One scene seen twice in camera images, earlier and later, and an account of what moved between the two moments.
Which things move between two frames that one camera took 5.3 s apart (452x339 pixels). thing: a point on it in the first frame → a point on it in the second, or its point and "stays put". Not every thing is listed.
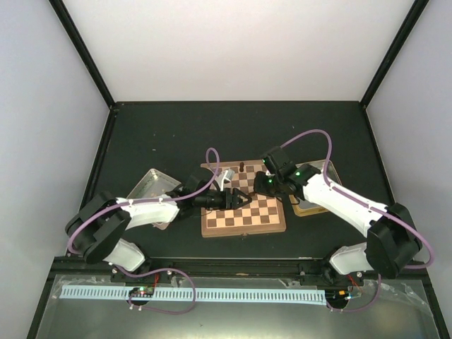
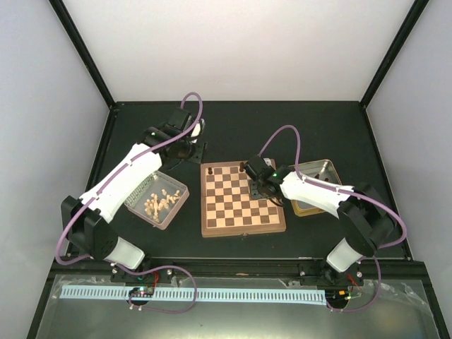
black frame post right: (405, 30) stays put
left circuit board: (143, 292) stays put
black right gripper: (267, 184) stays put
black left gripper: (234, 203) → (198, 155)
